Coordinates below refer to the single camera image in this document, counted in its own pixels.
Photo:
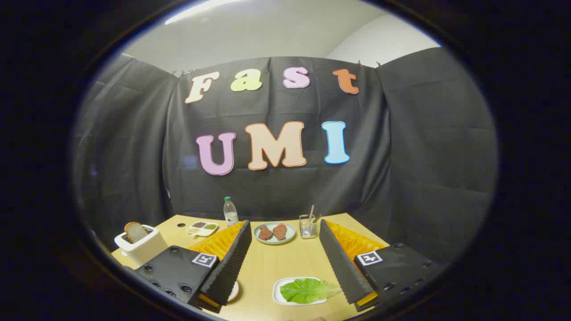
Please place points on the wooden chopstick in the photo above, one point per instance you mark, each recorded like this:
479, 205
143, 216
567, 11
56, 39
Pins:
311, 213

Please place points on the white square plate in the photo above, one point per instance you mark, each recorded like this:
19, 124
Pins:
277, 294

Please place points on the brown meat piece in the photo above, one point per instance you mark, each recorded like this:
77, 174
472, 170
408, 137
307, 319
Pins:
280, 232
265, 233

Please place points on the green lettuce leaf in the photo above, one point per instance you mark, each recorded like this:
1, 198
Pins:
308, 290

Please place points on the white toaster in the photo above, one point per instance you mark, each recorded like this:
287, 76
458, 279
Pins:
142, 252

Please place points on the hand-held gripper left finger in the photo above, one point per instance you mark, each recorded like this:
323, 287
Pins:
232, 263

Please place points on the white round plate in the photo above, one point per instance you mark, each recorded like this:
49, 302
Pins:
234, 292

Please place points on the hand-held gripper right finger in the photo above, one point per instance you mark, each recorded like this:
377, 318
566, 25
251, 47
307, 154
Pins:
341, 263

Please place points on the pale green round plate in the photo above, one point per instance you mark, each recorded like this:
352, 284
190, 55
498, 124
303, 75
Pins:
291, 232

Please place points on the white bread slice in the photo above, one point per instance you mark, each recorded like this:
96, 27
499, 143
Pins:
135, 232

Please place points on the clear plastic water bottle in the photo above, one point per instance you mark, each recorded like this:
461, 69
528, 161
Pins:
230, 216

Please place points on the white divided snack tray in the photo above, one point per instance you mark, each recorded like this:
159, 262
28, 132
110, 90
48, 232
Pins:
203, 231

